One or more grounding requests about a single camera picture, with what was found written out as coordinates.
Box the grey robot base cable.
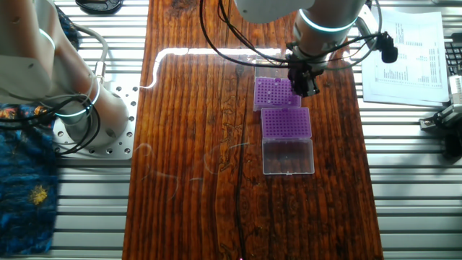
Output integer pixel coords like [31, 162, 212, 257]
[71, 24, 109, 85]

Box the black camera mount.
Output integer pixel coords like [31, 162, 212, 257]
[443, 131, 462, 160]

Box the brown wooden board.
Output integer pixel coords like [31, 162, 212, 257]
[121, 0, 384, 260]

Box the printed white paper sheet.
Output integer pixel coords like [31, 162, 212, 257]
[359, 10, 451, 108]

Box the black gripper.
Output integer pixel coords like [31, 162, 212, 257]
[287, 60, 322, 98]

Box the black base cable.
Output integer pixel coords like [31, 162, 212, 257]
[0, 95, 101, 157]

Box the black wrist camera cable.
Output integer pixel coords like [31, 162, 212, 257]
[198, 0, 400, 69]

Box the blue starry patterned cloth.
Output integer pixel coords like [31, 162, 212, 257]
[0, 6, 82, 257]

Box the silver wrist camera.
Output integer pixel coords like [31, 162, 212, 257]
[356, 14, 379, 40]

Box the black keyboard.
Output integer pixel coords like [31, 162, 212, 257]
[443, 39, 462, 77]

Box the purple pipette tip box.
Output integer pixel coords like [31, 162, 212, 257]
[260, 107, 315, 176]
[252, 53, 302, 112]

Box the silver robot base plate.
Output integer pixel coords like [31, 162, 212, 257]
[52, 81, 137, 160]

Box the white ribbed block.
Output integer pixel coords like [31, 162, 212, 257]
[448, 74, 462, 105]

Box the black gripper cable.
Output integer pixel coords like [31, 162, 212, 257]
[216, 0, 297, 66]

